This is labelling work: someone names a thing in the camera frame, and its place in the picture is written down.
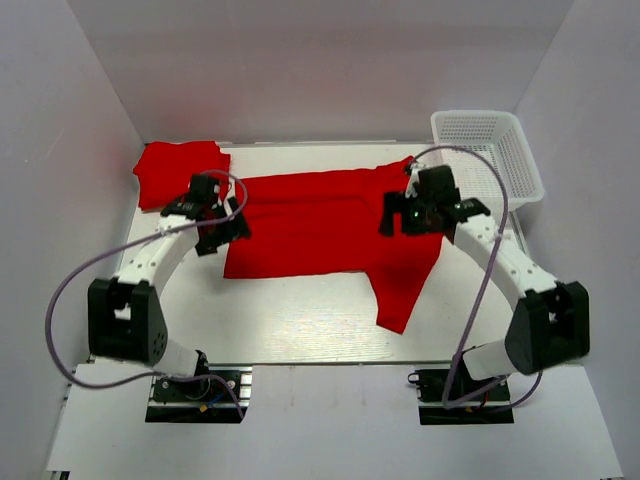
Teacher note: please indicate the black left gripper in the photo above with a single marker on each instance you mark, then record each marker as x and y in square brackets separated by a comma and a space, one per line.
[220, 230]

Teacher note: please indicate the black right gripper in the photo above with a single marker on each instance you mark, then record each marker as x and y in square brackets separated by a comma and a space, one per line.
[398, 216]

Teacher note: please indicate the red t shirt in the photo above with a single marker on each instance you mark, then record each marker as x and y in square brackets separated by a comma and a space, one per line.
[164, 170]
[328, 222]

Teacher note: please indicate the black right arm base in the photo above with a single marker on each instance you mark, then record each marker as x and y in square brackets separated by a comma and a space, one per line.
[430, 384]

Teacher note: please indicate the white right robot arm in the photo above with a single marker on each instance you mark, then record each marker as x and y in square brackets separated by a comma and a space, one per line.
[550, 324]

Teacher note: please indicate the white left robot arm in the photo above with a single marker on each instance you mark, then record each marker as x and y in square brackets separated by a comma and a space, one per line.
[125, 318]

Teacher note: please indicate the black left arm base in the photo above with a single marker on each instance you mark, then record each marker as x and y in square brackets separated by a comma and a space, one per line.
[202, 391]

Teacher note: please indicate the red folded t shirt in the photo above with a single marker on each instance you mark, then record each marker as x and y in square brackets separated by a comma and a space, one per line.
[164, 170]

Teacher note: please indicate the white plastic mesh basket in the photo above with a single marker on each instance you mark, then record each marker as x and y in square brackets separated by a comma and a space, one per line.
[498, 137]

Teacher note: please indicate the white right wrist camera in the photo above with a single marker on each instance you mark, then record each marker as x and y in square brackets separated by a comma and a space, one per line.
[412, 172]

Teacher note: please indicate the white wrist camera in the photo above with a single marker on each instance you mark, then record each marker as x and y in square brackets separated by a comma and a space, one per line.
[222, 193]
[412, 172]

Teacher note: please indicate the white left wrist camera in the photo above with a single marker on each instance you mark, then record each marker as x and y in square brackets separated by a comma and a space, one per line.
[222, 193]

